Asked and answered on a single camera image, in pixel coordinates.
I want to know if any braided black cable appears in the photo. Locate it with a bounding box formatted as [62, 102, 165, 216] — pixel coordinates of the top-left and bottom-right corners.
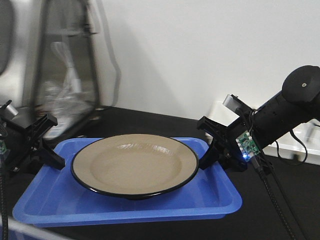
[249, 157, 311, 240]
[0, 119, 10, 240]

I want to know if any left braided black cable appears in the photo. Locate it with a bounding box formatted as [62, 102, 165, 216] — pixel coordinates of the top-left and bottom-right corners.
[0, 119, 10, 240]

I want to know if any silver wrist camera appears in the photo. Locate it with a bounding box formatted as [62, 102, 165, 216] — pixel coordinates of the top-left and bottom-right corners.
[222, 94, 248, 113]
[0, 100, 19, 117]

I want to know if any blue plastic tray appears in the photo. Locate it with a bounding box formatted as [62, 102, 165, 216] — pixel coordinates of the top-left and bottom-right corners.
[12, 138, 243, 227]

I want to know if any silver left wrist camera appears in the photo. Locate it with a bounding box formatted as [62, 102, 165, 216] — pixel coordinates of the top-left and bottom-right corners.
[0, 100, 19, 117]

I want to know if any green right circuit board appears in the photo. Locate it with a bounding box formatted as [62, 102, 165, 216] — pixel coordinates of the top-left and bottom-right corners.
[235, 131, 260, 162]

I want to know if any green circuit board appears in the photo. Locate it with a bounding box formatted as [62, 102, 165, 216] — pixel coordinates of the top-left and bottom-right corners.
[0, 139, 7, 155]
[235, 131, 260, 162]

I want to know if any right braided black cable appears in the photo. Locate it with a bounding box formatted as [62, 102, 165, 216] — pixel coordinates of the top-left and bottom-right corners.
[249, 157, 311, 240]

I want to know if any right white storage bin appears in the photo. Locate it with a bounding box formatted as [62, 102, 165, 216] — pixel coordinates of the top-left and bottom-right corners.
[206, 101, 320, 165]

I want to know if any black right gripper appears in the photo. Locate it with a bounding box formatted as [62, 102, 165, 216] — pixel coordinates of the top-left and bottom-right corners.
[196, 113, 272, 176]

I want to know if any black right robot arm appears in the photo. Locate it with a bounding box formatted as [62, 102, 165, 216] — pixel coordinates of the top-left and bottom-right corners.
[197, 65, 320, 172]

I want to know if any beige plate with black rim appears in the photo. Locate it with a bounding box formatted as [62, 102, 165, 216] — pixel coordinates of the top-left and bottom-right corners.
[70, 134, 199, 200]

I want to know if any green left circuit board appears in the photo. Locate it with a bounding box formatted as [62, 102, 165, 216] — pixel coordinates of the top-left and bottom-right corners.
[0, 139, 7, 155]

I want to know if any glass door cabinet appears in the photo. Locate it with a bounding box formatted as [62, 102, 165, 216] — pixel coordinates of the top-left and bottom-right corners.
[24, 0, 121, 140]

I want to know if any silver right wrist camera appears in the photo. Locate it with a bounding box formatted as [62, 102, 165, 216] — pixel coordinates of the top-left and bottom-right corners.
[222, 94, 248, 113]

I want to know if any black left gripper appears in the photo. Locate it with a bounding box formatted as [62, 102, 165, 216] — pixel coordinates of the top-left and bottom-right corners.
[0, 113, 65, 179]

